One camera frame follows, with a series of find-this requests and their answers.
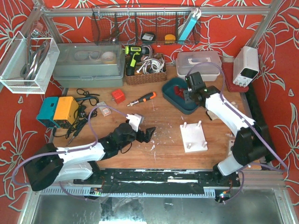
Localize large red spring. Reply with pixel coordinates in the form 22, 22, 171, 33
174, 85, 184, 98

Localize orange black screwdriver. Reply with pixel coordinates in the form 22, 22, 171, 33
127, 92, 157, 106

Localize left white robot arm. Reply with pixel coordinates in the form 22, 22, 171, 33
24, 123, 155, 191

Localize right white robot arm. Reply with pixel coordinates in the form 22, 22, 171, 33
185, 72, 269, 177

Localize teal plastic tray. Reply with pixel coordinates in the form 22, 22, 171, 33
162, 77, 199, 115

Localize white plastic lidded box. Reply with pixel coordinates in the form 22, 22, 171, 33
176, 51, 222, 82

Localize small clear screw box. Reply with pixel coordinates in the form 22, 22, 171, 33
97, 101, 112, 117

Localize red cube adapter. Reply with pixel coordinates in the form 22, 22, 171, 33
111, 89, 126, 104

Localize white peg board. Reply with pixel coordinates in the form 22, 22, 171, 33
179, 120, 208, 153

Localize soldering iron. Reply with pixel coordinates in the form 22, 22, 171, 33
67, 132, 78, 146

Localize white power supply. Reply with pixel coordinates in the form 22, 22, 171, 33
233, 46, 259, 88

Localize brown wicker basket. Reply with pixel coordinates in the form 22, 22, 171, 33
124, 53, 167, 85

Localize yellow tape measure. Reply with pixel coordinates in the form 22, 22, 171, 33
164, 34, 176, 44

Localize yellow soldering station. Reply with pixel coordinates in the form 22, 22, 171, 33
53, 96, 79, 129

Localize green black drill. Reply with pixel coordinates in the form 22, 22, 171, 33
124, 45, 150, 76

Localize blue white case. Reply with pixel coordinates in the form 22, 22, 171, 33
178, 8, 202, 44

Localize teal device box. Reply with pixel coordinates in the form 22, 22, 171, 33
36, 97, 59, 128

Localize grey plastic storage box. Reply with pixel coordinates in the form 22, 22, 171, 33
53, 43, 125, 88

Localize clear acrylic box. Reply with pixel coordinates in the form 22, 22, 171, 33
0, 32, 60, 94

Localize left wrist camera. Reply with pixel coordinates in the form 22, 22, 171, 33
126, 113, 144, 132

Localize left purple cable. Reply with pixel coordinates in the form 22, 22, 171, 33
13, 105, 129, 201

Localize black tangled cables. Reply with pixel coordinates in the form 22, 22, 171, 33
52, 88, 101, 140

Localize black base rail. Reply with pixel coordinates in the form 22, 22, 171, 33
73, 168, 241, 196

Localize white coiled cables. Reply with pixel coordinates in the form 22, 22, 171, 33
136, 58, 165, 75

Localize black wire basket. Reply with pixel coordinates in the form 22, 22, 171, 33
91, 3, 201, 45

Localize grey coiled cable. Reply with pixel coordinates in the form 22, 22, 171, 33
20, 37, 51, 86

